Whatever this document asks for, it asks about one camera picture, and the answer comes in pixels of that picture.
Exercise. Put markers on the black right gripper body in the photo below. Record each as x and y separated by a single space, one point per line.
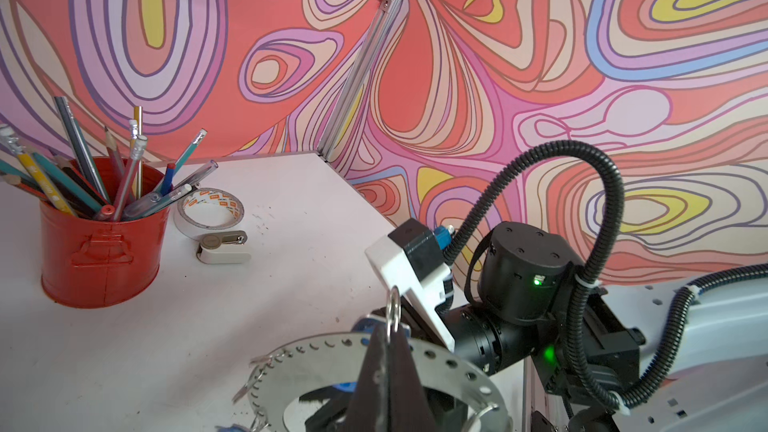
493 339

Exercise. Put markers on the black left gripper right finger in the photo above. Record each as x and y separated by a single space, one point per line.
408 408

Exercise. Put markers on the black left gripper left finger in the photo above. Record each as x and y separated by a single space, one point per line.
368 407

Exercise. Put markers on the silver metal keyring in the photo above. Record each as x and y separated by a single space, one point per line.
320 361

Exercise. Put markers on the blue headed key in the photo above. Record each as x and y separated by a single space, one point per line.
367 323

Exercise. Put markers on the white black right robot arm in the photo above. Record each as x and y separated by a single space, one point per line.
607 349

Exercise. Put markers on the tape roll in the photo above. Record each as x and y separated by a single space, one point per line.
206 211

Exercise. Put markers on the red pencil cup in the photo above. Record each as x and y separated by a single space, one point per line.
92 264

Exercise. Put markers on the pencils in cup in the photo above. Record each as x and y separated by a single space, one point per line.
117 193

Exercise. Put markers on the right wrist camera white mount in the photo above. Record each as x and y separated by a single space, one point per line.
410 258

